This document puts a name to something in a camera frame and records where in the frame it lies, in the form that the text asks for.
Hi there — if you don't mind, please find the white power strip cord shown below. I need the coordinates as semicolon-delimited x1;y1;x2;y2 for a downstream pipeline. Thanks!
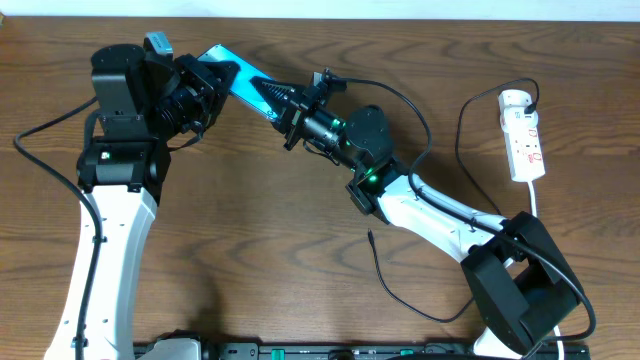
526;180;566;360

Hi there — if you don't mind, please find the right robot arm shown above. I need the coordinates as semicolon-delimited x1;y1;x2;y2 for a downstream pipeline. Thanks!
250;73;596;359

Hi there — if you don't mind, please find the white USB charger adapter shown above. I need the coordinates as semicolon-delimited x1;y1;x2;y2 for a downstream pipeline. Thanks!
500;106;539;133

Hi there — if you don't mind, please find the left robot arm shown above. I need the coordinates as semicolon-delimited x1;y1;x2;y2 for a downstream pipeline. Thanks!
45;43;240;359

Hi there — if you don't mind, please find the Galaxy smartphone cyan screen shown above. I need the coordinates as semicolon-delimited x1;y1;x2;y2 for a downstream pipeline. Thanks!
198;44;279;122

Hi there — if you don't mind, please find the black USB charging cable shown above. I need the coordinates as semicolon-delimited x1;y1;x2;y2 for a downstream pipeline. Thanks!
367;77;541;324

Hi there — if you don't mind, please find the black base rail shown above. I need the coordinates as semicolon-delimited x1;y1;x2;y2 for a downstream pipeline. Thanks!
133;341;591;360

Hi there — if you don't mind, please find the white power strip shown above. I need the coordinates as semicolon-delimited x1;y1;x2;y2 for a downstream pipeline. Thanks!
498;89;545;183

